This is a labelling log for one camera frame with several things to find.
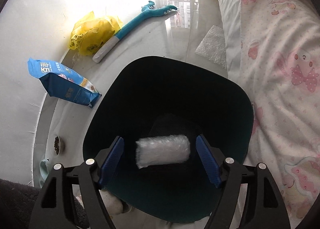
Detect small pet food bowl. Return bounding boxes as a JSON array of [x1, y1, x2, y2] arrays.
[[53, 135, 65, 156]]

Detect blue pet food bag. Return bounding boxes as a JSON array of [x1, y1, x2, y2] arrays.
[[27, 58, 101, 108]]

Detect flat bubble wrap sheet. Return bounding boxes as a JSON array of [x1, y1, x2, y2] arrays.
[[195, 25, 227, 70]]

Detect yellow plastic bag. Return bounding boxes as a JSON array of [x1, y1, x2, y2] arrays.
[[68, 11, 123, 56]]

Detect pink patterned white quilt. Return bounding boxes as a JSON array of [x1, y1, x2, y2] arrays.
[[238, 0, 319, 228]]

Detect white bed sheet mattress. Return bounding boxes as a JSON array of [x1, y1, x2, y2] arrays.
[[218, 0, 241, 80]]

